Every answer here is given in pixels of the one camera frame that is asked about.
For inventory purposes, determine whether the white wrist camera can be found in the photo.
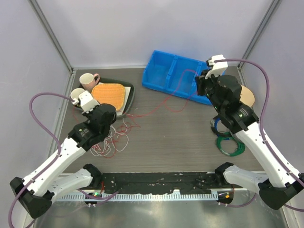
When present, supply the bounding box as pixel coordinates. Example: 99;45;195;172
72;91;100;113
205;55;228;79

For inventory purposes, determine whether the aluminium frame post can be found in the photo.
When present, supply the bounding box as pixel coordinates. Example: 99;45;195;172
28;0;73;73
242;0;282;59

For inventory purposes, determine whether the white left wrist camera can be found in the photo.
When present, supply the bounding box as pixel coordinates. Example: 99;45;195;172
72;91;100;113

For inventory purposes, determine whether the beige decorated ceramic plate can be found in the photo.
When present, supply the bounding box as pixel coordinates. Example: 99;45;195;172
240;85;255;107

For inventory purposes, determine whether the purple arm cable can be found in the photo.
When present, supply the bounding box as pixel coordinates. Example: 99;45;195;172
213;58;304;213
7;92;124;228

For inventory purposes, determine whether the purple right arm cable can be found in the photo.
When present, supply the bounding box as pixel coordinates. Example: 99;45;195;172
213;58;304;213

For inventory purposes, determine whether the dark green plastic tray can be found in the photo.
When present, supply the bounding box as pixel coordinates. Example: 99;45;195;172
78;78;134;117

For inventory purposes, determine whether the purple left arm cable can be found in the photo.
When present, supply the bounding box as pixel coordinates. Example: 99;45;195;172
7;92;124;228

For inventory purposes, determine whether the yellow green ceramic mug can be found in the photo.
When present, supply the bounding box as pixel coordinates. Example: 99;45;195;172
70;88;85;108

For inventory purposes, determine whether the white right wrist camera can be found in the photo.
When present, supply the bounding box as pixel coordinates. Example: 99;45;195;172
205;55;228;79

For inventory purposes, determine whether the slotted cable duct rail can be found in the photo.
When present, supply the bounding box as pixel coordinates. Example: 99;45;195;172
57;191;218;202

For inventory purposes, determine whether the white thin wire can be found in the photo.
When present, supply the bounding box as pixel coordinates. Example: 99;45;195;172
91;117;141;157

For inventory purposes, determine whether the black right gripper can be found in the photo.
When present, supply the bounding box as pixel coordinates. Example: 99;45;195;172
196;68;225;113

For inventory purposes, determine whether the aluminium frame post left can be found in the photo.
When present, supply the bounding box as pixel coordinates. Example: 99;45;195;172
28;0;73;73

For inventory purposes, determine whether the orange woven mat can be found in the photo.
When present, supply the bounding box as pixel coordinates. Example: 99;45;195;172
91;83;126;112

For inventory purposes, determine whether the black wire coil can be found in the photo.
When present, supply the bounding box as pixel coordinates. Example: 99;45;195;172
210;116;228;136

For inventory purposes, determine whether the blue three-compartment plastic bin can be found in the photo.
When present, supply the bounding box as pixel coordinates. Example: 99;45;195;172
142;50;211;105

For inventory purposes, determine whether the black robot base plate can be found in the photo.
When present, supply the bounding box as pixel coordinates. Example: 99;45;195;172
89;172;240;195

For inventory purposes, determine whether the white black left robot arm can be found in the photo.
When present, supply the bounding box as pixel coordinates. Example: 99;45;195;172
9;104;116;219

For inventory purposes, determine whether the aluminium frame post right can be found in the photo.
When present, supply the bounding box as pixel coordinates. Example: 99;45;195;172
242;0;282;59

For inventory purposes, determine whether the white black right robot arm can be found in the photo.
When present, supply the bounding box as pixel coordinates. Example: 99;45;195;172
195;70;304;210

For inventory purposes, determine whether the blue wire coil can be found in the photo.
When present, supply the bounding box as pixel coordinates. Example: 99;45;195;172
211;117;235;141

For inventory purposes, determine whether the pink ceramic mug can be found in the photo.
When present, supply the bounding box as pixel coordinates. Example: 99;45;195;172
79;73;100;92

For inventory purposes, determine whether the red thin wire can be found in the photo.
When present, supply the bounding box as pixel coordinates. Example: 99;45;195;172
72;69;199;159

